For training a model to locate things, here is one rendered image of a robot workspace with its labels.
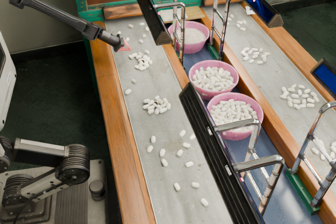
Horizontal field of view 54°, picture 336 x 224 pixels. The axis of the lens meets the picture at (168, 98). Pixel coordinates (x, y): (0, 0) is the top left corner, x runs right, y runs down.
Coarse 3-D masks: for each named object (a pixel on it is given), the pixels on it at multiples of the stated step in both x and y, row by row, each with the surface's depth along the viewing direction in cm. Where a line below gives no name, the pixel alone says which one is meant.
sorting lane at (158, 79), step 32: (128, 32) 212; (128, 64) 188; (160, 64) 188; (128, 96) 169; (160, 96) 169; (160, 128) 153; (160, 160) 140; (192, 160) 140; (160, 192) 129; (192, 192) 129
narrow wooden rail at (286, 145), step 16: (224, 48) 195; (240, 64) 184; (240, 80) 177; (256, 96) 165; (272, 112) 157; (272, 128) 152; (288, 144) 143; (288, 160) 144; (304, 176) 134; (320, 176) 132; (320, 208) 127
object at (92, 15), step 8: (168, 0) 223; (184, 0) 226; (192, 0) 228; (200, 0) 229; (160, 8) 225; (168, 8) 227; (80, 16) 214; (88, 16) 215; (96, 16) 217; (128, 16) 227; (136, 16) 227; (88, 40) 227; (88, 48) 235; (88, 56) 239; (96, 88) 261; (96, 96) 267
